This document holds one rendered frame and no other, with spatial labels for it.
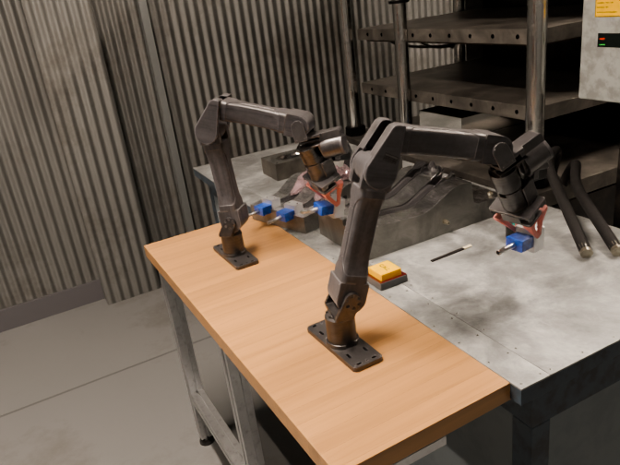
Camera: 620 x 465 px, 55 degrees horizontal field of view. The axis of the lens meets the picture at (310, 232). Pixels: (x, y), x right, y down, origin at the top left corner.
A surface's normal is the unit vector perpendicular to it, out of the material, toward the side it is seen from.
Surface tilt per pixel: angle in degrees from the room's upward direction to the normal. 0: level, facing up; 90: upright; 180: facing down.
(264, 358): 0
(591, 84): 90
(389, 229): 90
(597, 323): 0
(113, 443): 0
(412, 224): 90
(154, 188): 90
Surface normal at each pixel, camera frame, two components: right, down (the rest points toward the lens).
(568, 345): -0.12, -0.92
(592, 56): -0.88, 0.28
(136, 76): 0.48, 0.28
